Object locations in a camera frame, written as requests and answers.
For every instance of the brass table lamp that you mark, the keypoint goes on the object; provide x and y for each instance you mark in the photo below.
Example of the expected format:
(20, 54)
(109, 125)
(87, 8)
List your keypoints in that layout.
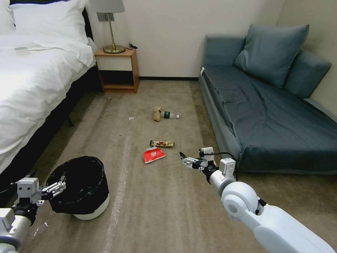
(112, 26)

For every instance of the black bin liner bag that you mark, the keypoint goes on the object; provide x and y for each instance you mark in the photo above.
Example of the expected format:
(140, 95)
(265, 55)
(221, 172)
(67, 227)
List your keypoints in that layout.
(79, 184)

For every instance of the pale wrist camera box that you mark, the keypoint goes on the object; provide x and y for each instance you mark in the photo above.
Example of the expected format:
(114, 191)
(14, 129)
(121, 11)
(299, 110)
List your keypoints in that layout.
(26, 187)
(207, 152)

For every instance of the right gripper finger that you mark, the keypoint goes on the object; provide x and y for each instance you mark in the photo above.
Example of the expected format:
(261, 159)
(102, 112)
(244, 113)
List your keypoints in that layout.
(188, 158)
(188, 165)

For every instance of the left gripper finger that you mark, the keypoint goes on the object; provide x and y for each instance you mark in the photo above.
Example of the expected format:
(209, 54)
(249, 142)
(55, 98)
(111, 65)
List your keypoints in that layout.
(54, 188)
(33, 173)

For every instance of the white bed duvet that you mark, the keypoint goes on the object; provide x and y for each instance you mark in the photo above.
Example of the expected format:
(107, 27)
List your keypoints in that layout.
(34, 87)

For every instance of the crumpled brown paper bag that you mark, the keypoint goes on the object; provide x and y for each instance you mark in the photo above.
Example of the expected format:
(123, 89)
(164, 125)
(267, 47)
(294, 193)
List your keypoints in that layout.
(157, 113)

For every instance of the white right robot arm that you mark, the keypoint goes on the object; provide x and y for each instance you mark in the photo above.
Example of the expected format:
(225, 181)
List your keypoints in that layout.
(263, 218)

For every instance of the small blue-grey cushion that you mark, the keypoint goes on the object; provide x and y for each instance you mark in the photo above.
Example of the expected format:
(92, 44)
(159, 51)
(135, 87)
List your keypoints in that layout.
(308, 73)

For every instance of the white sofa tag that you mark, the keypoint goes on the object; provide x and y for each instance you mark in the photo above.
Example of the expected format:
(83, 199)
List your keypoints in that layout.
(202, 71)

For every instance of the green label plastic bottle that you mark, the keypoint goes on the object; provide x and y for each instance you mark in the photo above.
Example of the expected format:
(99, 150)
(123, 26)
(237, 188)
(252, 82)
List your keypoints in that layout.
(169, 115)

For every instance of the blue-grey sofa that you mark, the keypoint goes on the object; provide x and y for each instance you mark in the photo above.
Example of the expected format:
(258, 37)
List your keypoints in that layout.
(263, 118)

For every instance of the large blue-grey cushion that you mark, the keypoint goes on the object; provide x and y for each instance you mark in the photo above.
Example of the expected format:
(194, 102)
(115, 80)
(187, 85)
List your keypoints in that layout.
(271, 52)

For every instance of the brown snack bar wrapper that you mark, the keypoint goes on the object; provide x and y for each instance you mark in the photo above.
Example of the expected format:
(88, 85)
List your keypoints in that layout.
(162, 143)

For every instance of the large white pillow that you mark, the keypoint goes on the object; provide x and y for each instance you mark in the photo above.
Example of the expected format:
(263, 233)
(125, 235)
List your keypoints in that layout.
(50, 18)

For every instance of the small white pillow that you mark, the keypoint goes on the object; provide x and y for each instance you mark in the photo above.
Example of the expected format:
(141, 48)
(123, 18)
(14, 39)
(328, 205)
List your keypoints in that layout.
(5, 21)

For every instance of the black bed frame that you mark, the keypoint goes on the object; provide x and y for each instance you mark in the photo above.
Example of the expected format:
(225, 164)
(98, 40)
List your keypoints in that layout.
(79, 87)

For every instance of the wooden nightstand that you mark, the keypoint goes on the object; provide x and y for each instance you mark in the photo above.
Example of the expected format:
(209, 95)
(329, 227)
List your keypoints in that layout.
(118, 71)

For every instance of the black baseboard strip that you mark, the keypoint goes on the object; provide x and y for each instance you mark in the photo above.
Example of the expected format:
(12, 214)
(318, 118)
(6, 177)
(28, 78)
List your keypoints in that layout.
(168, 78)

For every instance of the white round trash bin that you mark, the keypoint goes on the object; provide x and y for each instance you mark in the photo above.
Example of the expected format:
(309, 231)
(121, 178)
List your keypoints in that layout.
(90, 210)

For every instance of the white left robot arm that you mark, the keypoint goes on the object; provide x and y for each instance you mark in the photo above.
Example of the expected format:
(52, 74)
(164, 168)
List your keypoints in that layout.
(10, 229)

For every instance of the red snack packet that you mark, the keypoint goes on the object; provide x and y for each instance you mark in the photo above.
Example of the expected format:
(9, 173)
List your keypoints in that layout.
(153, 156)

